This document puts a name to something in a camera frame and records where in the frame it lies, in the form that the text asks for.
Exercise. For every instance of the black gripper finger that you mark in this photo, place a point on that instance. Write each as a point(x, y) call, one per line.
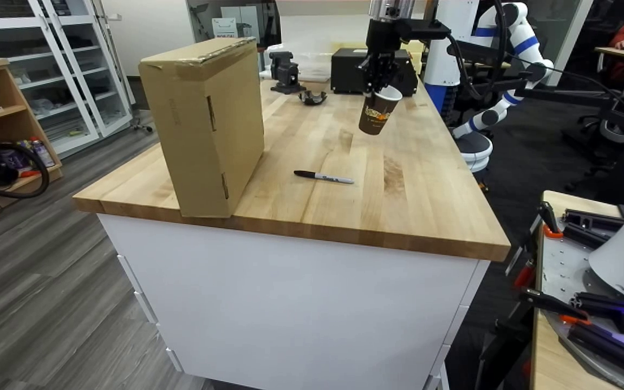
point(370, 72)
point(408, 80)

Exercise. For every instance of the black blue hand tool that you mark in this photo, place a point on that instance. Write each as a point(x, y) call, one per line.
point(593, 303)

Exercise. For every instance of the wooden shelf unit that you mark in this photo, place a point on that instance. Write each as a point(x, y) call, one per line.
point(1, 101)

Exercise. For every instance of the black grey marker pen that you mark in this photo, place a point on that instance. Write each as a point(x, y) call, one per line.
point(323, 176)

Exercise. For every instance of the wooden workbench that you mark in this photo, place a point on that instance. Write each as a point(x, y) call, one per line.
point(553, 361)

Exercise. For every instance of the large cardboard box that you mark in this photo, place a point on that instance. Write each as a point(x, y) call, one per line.
point(215, 136)

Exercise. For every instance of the brown paper coffee cup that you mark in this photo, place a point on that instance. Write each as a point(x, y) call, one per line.
point(377, 111)

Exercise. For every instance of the black bench vise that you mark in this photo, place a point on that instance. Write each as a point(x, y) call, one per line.
point(284, 72)

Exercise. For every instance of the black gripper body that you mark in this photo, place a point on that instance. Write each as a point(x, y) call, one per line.
point(392, 50)

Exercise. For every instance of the white table base cabinet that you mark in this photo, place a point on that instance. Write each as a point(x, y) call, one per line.
point(290, 303)

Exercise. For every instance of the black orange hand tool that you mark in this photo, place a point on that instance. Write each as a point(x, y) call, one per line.
point(607, 348)
point(550, 219)

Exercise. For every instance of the black round clamp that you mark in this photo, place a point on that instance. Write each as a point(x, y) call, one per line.
point(313, 95)

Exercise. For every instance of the grey perforated metal plate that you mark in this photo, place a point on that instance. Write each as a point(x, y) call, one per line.
point(564, 267)

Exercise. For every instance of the white blue-banded robot arm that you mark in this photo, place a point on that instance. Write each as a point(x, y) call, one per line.
point(520, 36)

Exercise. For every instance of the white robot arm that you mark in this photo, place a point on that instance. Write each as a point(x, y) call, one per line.
point(443, 50)

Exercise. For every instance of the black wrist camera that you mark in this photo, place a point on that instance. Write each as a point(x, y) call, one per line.
point(428, 28)

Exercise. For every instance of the white glass door cabinet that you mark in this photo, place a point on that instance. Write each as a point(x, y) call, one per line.
point(31, 79)
point(98, 66)

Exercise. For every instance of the black box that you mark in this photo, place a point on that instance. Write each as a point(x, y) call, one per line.
point(347, 69)

